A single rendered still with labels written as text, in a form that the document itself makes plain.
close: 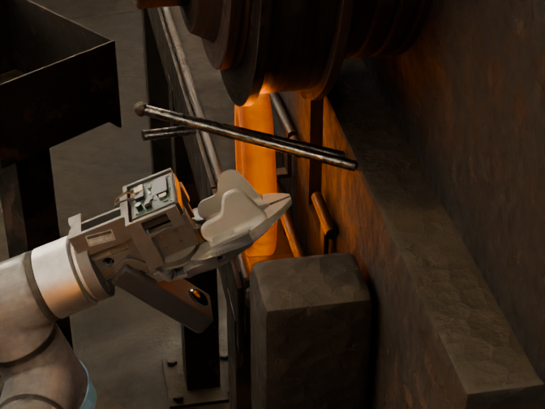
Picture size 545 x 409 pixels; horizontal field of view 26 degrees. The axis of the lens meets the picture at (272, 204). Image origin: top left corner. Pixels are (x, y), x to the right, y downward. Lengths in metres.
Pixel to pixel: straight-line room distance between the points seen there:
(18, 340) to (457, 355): 0.50
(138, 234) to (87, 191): 1.56
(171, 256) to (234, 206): 0.08
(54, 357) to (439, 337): 0.48
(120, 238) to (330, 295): 0.24
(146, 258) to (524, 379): 0.44
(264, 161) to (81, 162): 1.63
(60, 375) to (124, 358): 0.99
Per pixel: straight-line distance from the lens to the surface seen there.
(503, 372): 0.85
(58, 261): 1.16
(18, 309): 1.18
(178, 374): 2.15
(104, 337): 2.26
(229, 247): 1.14
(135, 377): 2.16
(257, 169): 1.19
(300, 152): 1.07
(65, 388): 1.21
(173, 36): 1.79
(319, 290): 1.02
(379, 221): 1.00
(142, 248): 1.14
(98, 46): 1.65
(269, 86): 1.03
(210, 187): 1.35
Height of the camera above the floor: 1.42
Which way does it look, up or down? 33 degrees down
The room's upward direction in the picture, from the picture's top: straight up
